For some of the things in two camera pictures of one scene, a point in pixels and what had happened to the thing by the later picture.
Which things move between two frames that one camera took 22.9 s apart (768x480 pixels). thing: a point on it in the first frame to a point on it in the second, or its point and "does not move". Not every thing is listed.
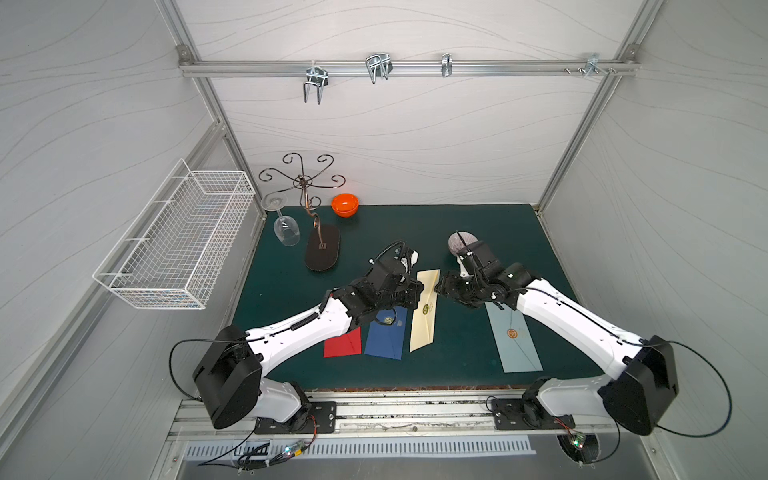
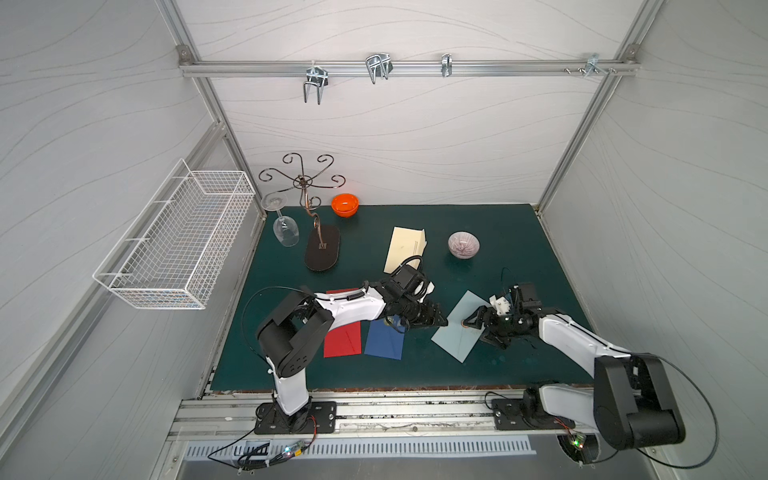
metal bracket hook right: [593, 63] does not move
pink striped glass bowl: [455, 242] does not move
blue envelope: [386, 333] does not move
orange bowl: [345, 205] does not move
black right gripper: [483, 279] to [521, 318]
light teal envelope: [514, 343] to [455, 338]
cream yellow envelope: [424, 317] to [406, 242]
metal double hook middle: [379, 65] does not move
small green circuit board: [295, 449] does not move
